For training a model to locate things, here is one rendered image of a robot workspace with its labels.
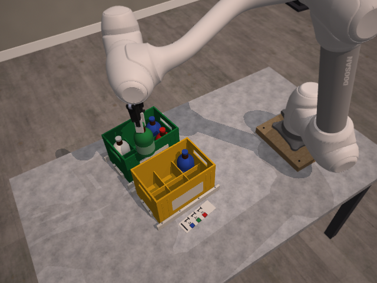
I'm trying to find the white paper pick list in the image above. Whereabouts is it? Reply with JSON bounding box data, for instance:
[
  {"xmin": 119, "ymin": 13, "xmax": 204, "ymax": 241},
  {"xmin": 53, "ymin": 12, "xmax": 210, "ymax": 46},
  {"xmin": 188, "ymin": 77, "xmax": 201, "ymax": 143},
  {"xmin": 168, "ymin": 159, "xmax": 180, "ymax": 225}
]
[{"xmin": 178, "ymin": 200, "xmax": 216, "ymax": 233}]

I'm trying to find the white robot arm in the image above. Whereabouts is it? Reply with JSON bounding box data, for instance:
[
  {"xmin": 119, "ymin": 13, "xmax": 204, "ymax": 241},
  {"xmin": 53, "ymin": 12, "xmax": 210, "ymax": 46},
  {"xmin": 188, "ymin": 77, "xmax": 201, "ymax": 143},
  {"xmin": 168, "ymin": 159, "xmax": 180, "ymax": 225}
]
[{"xmin": 101, "ymin": 0, "xmax": 377, "ymax": 173}]

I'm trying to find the green plastic crate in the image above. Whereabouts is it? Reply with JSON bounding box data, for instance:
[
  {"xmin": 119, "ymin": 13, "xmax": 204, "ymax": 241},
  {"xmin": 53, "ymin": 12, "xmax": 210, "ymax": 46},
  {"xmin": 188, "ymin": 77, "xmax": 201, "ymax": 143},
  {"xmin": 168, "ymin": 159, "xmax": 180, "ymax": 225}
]
[{"xmin": 101, "ymin": 110, "xmax": 179, "ymax": 183}]

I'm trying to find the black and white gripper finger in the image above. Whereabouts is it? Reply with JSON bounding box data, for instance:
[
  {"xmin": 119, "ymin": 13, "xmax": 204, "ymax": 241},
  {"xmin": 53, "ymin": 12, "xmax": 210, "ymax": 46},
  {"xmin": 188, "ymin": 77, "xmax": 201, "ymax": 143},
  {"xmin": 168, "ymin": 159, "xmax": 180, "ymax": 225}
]
[
  {"xmin": 126, "ymin": 104, "xmax": 144, "ymax": 133},
  {"xmin": 139, "ymin": 103, "xmax": 145, "ymax": 124}
]

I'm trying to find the yellow crate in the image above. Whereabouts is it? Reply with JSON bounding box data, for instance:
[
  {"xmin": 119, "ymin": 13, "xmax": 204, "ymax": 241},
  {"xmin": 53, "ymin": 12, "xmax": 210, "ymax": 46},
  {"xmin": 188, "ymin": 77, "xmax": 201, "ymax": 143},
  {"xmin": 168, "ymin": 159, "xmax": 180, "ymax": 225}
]
[{"xmin": 130, "ymin": 142, "xmax": 214, "ymax": 223}]

